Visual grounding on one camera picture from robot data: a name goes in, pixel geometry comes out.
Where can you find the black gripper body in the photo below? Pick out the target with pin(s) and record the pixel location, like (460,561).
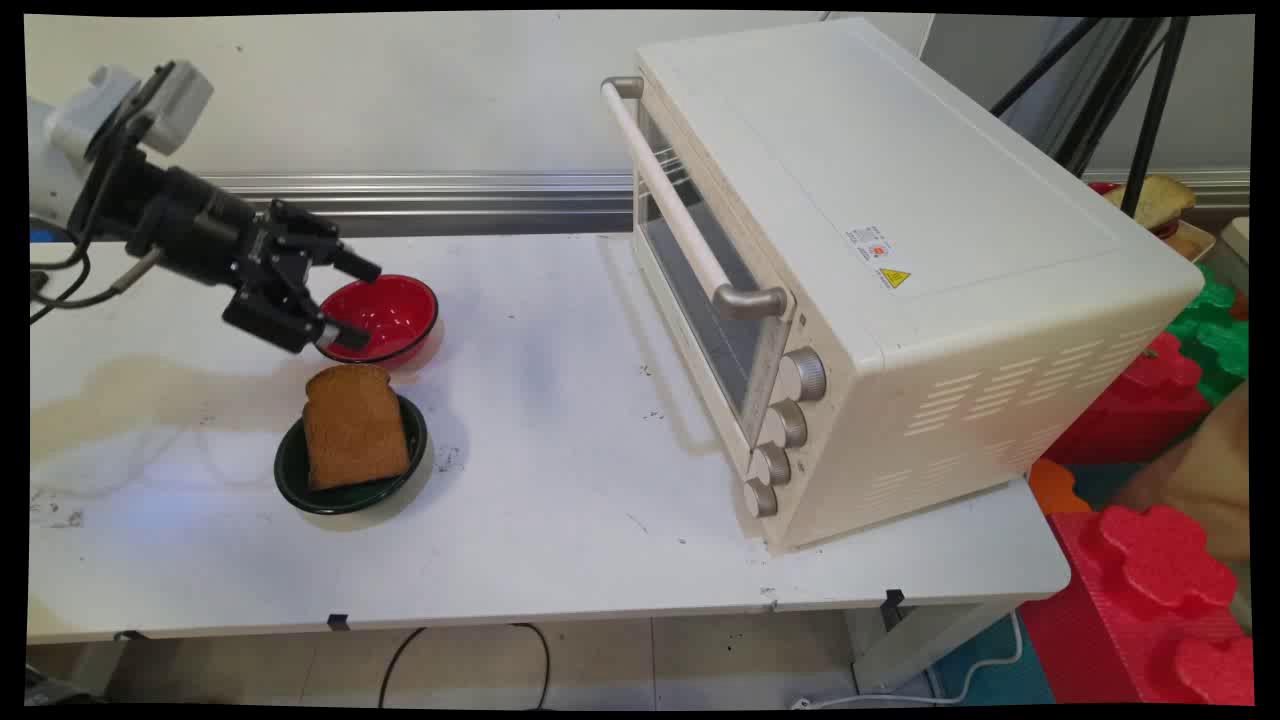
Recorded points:
(190,225)

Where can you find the silver oven knob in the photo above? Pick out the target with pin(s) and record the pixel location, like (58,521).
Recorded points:
(760,498)
(802,375)
(785,424)
(770,465)

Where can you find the black tripod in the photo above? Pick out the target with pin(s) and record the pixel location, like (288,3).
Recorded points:
(1158,100)

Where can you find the red bowl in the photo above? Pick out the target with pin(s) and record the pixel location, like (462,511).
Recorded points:
(395,315)

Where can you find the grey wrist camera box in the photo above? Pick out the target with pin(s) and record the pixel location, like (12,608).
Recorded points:
(180,105)

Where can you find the green foam block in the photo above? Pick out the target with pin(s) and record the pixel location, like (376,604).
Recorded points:
(1215,335)

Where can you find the beige tray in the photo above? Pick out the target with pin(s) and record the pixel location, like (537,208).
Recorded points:
(1192,242)

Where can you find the cream toaster oven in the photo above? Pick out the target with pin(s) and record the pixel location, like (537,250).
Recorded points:
(930,200)

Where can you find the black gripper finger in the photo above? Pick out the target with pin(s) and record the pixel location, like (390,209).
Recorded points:
(290,322)
(335,255)

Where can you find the orange foam piece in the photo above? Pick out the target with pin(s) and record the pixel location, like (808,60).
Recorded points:
(1055,485)

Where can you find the blue floor mat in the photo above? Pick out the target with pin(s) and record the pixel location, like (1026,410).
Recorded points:
(1000,670)

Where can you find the brown toast slice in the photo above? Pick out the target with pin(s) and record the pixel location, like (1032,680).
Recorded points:
(352,430)

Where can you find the tan brown object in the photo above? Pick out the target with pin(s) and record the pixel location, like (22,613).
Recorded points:
(1205,480)

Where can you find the white table leg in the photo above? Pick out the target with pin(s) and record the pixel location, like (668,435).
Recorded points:
(920,640)

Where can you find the large red foam block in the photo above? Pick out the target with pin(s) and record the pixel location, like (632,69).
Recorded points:
(1140,600)

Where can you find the dark green bowl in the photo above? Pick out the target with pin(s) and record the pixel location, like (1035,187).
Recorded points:
(350,495)

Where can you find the aluminium rail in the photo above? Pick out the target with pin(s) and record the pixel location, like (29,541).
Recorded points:
(450,200)

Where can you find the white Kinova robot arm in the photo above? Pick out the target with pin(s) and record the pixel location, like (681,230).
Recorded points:
(52,150)

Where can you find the toy bread sandwich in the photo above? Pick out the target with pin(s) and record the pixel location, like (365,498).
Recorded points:
(1160,198)

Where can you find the small red foam block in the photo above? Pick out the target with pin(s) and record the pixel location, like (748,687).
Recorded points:
(1130,410)

